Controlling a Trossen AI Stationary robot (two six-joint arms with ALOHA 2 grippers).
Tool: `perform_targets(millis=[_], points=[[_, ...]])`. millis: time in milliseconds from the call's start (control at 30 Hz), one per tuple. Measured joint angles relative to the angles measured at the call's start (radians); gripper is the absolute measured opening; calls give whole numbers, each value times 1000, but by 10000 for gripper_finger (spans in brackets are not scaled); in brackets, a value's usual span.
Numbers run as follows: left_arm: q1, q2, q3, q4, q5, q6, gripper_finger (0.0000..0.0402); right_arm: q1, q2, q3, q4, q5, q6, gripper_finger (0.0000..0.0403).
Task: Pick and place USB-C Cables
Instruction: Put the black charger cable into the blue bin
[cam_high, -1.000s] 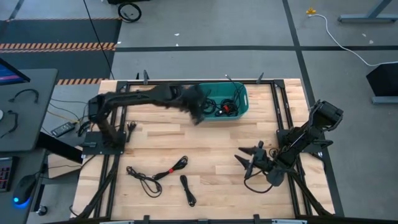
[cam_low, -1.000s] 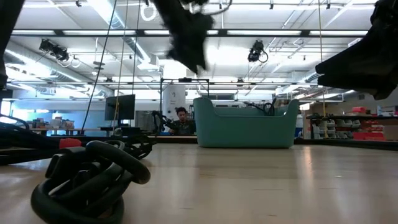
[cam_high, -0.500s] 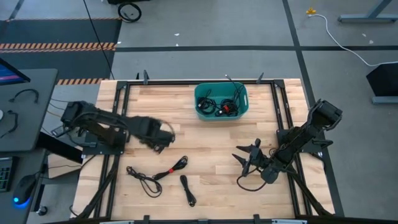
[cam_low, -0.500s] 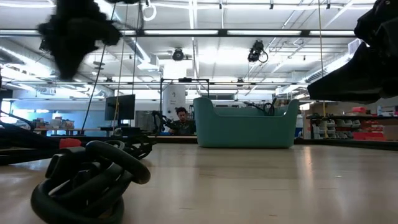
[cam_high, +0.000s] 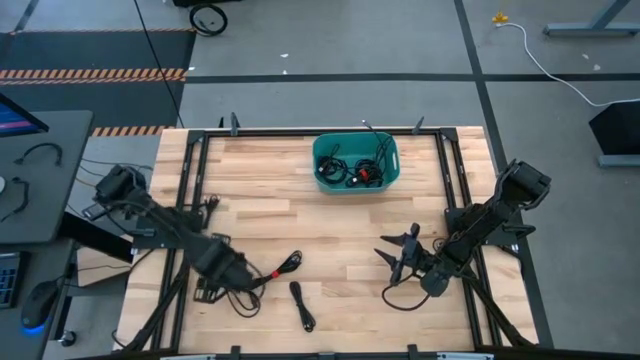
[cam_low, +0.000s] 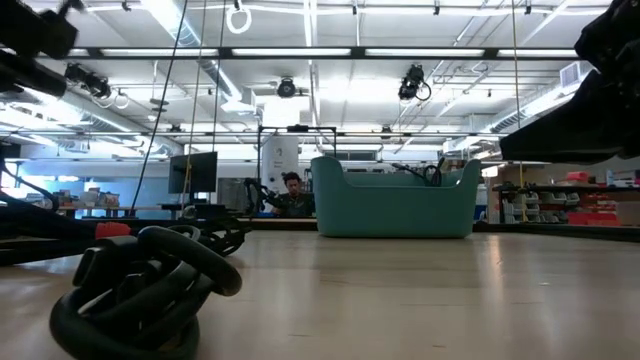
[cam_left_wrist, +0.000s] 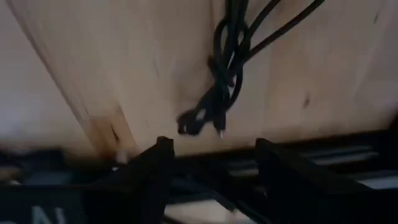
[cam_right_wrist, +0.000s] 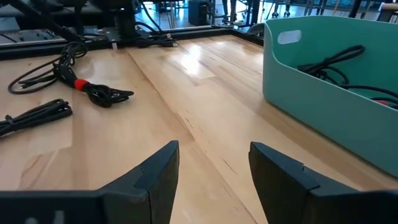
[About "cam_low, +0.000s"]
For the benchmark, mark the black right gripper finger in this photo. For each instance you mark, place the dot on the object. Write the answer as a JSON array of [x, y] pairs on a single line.
[[560, 155], [590, 120]]

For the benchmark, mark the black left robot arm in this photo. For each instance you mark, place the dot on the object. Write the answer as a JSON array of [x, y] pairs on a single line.
[[30, 75]]

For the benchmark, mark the black background robot arm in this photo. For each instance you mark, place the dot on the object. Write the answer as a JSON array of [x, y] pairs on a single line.
[[255, 192]]

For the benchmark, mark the red storage bin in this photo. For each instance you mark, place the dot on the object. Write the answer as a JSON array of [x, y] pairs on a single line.
[[577, 176]]

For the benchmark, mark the shelf with storage bins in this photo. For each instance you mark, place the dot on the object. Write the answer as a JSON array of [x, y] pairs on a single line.
[[550, 189]]

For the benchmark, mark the teal plastic bin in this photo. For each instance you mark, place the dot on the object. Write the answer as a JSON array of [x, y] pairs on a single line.
[[395, 205]]

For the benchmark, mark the cluttered background table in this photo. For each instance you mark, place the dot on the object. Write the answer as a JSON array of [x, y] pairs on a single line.
[[95, 199]]

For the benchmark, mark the dark monitor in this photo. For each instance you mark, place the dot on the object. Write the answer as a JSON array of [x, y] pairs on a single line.
[[192, 172]]

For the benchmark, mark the person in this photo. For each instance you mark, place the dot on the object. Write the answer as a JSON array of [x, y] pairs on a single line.
[[292, 202]]

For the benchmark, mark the white cylinder tank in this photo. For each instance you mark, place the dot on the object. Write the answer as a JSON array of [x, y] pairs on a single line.
[[280, 160]]

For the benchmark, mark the black ceiling-mounted camera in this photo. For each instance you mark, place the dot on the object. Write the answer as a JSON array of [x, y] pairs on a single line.
[[87, 80]]

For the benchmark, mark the black overhead frame bar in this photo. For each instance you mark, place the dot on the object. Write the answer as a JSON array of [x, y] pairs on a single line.
[[225, 52]]

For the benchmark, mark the black round overhead camera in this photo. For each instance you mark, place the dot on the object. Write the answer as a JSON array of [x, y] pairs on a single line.
[[286, 87]]

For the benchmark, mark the black background rig frame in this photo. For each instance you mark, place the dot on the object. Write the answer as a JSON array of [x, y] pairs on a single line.
[[297, 128]]

